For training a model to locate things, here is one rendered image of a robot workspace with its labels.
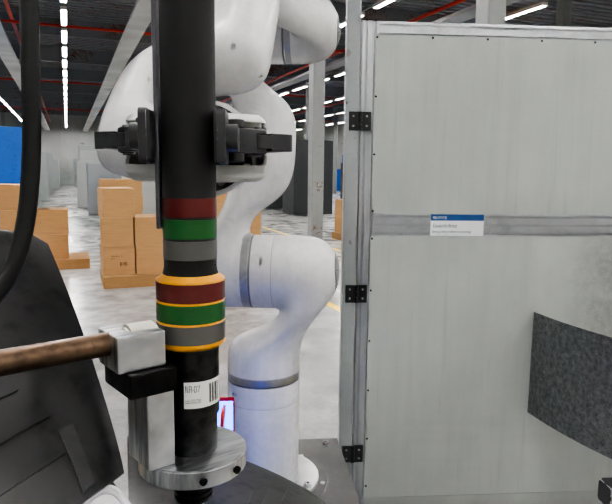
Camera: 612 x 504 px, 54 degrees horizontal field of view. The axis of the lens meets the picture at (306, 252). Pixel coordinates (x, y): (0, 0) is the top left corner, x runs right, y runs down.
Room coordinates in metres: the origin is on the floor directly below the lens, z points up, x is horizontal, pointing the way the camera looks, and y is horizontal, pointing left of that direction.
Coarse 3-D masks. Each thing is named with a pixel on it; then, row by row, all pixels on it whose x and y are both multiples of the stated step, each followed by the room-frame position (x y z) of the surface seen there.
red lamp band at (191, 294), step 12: (156, 288) 0.37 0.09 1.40; (168, 288) 0.36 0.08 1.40; (180, 288) 0.35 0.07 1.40; (192, 288) 0.35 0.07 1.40; (204, 288) 0.36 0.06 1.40; (216, 288) 0.36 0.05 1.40; (168, 300) 0.36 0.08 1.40; (180, 300) 0.35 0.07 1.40; (192, 300) 0.35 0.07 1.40; (204, 300) 0.36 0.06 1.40; (216, 300) 0.36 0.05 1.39
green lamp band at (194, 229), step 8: (168, 224) 0.36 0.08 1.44; (176, 224) 0.36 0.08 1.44; (184, 224) 0.36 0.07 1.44; (192, 224) 0.36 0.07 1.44; (200, 224) 0.36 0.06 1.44; (208, 224) 0.37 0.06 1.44; (216, 224) 0.37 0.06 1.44; (168, 232) 0.36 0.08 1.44; (176, 232) 0.36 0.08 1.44; (184, 232) 0.36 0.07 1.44; (192, 232) 0.36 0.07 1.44; (200, 232) 0.36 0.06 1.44; (208, 232) 0.37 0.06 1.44; (216, 232) 0.37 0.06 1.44
